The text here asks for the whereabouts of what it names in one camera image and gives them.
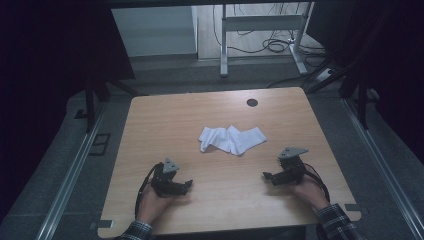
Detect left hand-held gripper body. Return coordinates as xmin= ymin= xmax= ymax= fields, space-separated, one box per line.
xmin=151 ymin=157 xmax=183 ymax=198

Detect left hand-held gripper black cable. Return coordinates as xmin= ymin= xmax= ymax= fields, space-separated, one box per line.
xmin=134 ymin=162 xmax=165 ymax=218

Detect white power strip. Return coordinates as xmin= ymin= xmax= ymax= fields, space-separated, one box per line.
xmin=314 ymin=67 xmax=335 ymax=83

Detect white board panel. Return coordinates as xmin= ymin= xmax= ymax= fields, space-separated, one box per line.
xmin=110 ymin=5 xmax=198 ymax=58

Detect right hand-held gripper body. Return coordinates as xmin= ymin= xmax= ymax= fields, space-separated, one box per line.
xmin=278 ymin=147 xmax=309 ymax=185

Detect white metal desk frame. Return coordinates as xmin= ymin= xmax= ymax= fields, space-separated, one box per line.
xmin=219 ymin=2 xmax=315 ymax=79

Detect black metal stand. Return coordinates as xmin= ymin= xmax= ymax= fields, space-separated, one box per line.
xmin=338 ymin=64 xmax=381 ymax=130
xmin=83 ymin=78 xmax=141 ymax=134

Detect black floor outlet frame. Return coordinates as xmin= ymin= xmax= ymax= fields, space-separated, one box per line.
xmin=88 ymin=132 xmax=112 ymax=157

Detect black floor cables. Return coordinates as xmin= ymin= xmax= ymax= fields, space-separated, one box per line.
xmin=212 ymin=3 xmax=329 ymax=68

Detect aluminium floor rail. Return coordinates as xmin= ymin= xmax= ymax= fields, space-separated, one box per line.
xmin=340 ymin=98 xmax=424 ymax=240
xmin=35 ymin=105 xmax=108 ymax=240

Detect dark curtain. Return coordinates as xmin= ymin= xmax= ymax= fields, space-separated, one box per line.
xmin=0 ymin=0 xmax=136 ymax=221
xmin=305 ymin=0 xmax=424 ymax=164

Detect hand-held gripper black cable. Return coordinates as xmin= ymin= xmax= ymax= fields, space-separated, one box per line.
xmin=301 ymin=162 xmax=331 ymax=203
xmin=134 ymin=162 xmax=165 ymax=218

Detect right hand-held gripper black cable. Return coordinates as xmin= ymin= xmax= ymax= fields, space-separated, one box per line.
xmin=301 ymin=162 xmax=331 ymax=203

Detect person's right hand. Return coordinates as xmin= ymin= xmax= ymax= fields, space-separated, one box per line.
xmin=290 ymin=168 xmax=330 ymax=212

